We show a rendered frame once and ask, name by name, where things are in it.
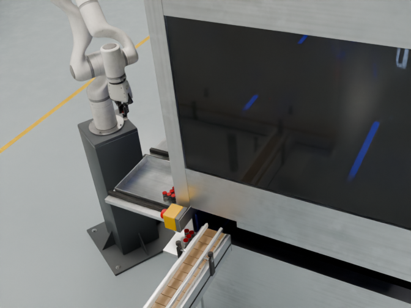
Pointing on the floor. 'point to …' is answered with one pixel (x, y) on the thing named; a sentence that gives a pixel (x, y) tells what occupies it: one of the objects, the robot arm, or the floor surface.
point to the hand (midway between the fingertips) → (123, 109)
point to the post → (169, 102)
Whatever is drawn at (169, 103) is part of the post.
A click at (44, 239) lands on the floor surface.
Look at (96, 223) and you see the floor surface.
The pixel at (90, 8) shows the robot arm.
